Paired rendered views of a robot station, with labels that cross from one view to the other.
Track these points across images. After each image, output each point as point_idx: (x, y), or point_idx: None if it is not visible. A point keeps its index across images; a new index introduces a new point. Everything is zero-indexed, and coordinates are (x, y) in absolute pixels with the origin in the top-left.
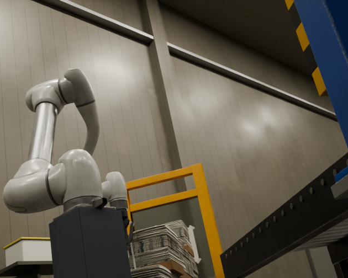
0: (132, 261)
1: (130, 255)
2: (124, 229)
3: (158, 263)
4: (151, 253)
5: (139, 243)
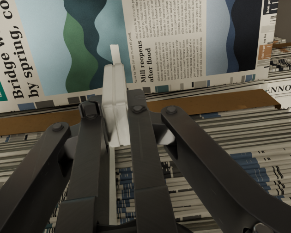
0: (120, 145)
1: (127, 168)
2: (74, 200)
3: None
4: (6, 168)
5: (53, 224)
